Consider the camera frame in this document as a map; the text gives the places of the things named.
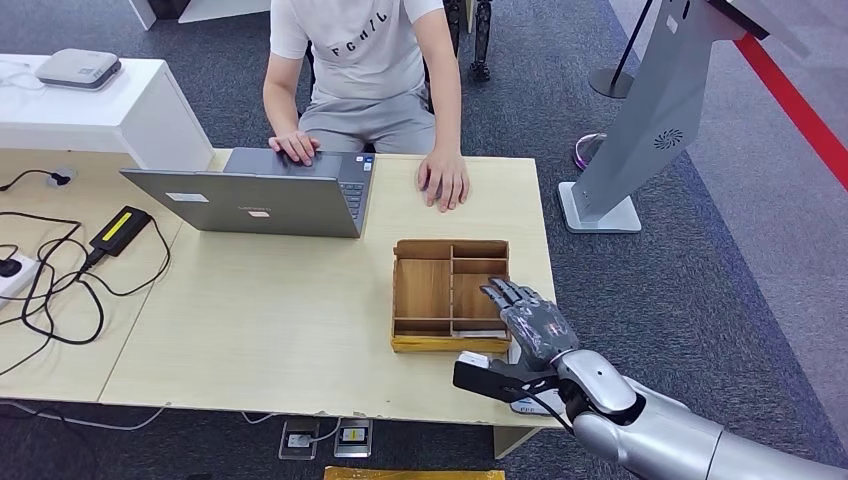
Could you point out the beige desk leg panel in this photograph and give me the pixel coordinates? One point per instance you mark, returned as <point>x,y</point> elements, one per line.
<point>513,442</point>

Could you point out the black power adapter yellow label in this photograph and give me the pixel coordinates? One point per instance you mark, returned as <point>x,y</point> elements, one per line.
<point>119,229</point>

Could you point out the black metal stand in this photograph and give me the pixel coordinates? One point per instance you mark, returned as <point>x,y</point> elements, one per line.
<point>482,40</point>

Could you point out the wooden compartment box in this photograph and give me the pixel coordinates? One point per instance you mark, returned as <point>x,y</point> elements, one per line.
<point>420,291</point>

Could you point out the white power strip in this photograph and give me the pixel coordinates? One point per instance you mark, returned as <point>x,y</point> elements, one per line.
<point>21,281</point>

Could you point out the purple round base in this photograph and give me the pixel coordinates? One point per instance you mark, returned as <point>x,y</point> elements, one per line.
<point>584,152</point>

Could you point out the grey kiosk stand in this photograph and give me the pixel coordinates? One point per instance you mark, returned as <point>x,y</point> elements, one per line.
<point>662,112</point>

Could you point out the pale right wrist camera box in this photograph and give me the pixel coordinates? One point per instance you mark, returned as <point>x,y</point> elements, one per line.
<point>473,360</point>

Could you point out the person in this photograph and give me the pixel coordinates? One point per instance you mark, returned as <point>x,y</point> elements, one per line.
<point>364,66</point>

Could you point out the floor socket with yellow label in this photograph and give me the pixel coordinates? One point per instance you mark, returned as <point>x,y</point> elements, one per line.
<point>353,437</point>

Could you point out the floor socket with white plug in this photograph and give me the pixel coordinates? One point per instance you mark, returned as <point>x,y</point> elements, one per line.
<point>299,440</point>

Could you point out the white furniture base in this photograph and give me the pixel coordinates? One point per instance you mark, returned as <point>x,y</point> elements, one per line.
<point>222,8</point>

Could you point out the grey laptop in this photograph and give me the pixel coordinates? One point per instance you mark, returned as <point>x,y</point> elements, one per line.
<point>265,205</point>

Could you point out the white cabinet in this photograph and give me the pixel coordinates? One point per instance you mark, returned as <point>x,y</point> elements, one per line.
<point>132,112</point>

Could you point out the grey desk grommet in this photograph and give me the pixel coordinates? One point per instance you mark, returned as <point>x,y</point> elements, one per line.
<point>71,175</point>

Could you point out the black stanchion post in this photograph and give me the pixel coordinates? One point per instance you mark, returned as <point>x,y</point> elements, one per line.
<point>609,85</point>

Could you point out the white room key card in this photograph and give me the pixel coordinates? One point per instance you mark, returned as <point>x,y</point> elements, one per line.
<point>477,334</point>

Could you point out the grey card reader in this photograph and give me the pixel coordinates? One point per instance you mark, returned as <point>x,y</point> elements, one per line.
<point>523,409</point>

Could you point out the yellow orange floor tape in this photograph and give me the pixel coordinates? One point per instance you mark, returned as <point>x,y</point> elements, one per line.
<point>411,474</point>

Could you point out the grey flat device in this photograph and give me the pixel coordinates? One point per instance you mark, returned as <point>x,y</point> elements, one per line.
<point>78,69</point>

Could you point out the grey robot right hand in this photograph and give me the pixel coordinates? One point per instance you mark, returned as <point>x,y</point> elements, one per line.
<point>540,328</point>

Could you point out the black power plug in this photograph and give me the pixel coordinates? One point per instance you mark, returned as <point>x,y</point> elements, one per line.
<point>8,268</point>

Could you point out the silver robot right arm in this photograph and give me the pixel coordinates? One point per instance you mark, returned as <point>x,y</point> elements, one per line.
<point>662,437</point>

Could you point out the person's right forearm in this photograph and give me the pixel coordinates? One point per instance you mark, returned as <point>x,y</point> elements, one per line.
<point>281,106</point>

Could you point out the person's left hand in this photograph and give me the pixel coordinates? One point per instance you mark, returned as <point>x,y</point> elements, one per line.
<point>444,179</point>

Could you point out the person's left forearm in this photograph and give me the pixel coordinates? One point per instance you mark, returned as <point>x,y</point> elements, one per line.
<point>449,112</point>

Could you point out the person's right hand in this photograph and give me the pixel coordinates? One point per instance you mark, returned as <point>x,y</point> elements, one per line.
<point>295,144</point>

